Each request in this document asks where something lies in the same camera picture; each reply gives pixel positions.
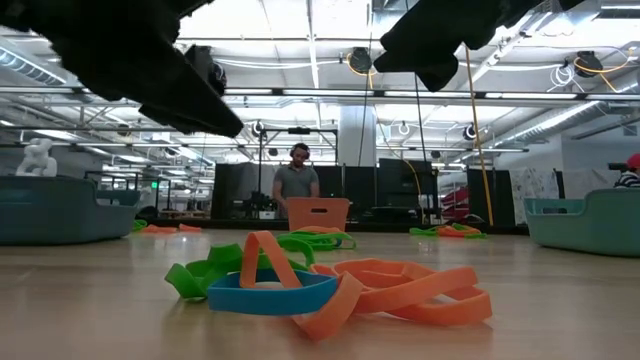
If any teal plastic basket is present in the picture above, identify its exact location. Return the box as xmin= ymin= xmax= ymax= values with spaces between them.
xmin=523 ymin=187 xmax=640 ymax=259

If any black partition panel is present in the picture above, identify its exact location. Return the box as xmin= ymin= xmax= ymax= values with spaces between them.
xmin=279 ymin=164 xmax=377 ymax=204
xmin=466 ymin=167 xmax=516 ymax=226
xmin=377 ymin=157 xmax=434 ymax=209

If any blue plastic basket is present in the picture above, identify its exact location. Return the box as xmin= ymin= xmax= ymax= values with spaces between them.
xmin=0 ymin=174 xmax=142 ymax=246

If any white patterned sheet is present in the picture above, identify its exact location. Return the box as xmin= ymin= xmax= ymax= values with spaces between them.
xmin=509 ymin=167 xmax=560 ymax=225

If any black metal table frame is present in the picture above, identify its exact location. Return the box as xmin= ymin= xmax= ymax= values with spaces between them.
xmin=149 ymin=217 xmax=531 ymax=236

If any long ceiling light rail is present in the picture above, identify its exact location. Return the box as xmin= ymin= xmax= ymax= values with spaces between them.
xmin=0 ymin=85 xmax=640 ymax=100

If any black hanging cable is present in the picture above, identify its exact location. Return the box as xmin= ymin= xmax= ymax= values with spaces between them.
xmin=414 ymin=74 xmax=427 ymax=224

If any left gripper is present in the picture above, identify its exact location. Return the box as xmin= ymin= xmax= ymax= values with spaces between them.
xmin=49 ymin=14 xmax=245 ymax=139

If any black frame stand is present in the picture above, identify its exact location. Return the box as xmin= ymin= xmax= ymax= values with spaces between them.
xmin=256 ymin=127 xmax=340 ymax=221

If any white robot figure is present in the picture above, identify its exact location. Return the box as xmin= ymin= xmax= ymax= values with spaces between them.
xmin=14 ymin=137 xmax=59 ymax=177

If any black ceiling cable reel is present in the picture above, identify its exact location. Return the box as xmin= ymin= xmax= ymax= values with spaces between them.
xmin=573 ymin=49 xmax=605 ymax=79
xmin=347 ymin=46 xmax=374 ymax=76
xmin=187 ymin=44 xmax=229 ymax=97

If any silver air duct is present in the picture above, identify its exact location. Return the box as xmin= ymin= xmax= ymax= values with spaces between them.
xmin=492 ymin=99 xmax=640 ymax=147

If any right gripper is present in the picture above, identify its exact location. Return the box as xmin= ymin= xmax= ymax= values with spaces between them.
xmin=373 ymin=0 xmax=546 ymax=93

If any person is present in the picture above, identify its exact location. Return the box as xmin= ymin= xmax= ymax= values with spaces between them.
xmin=271 ymin=142 xmax=322 ymax=220
xmin=613 ymin=152 xmax=640 ymax=190

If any dark grey partition panel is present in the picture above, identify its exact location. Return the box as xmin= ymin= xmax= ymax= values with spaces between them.
xmin=211 ymin=162 xmax=282 ymax=220

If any white column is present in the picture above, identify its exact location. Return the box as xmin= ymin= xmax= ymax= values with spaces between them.
xmin=338 ymin=107 xmax=377 ymax=167

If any yellow hanging cable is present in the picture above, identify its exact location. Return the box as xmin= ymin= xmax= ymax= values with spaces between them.
xmin=464 ymin=47 xmax=495 ymax=227

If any orange plastic basket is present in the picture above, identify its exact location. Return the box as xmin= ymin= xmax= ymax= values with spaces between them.
xmin=286 ymin=196 xmax=351 ymax=232

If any red rack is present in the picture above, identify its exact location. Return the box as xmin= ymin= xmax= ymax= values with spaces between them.
xmin=440 ymin=187 xmax=470 ymax=222

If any dark monitor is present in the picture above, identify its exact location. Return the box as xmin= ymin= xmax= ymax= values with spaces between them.
xmin=607 ymin=162 xmax=629 ymax=189

